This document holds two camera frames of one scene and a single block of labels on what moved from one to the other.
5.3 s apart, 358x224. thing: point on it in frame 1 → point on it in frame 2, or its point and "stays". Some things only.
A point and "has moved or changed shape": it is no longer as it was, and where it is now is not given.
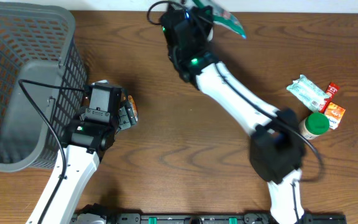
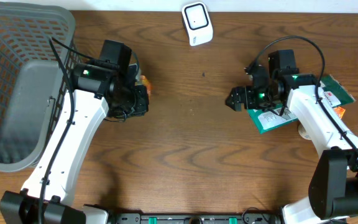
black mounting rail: [255, 218] stays
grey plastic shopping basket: [32, 41] stays
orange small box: [133, 106] has moved or changed shape
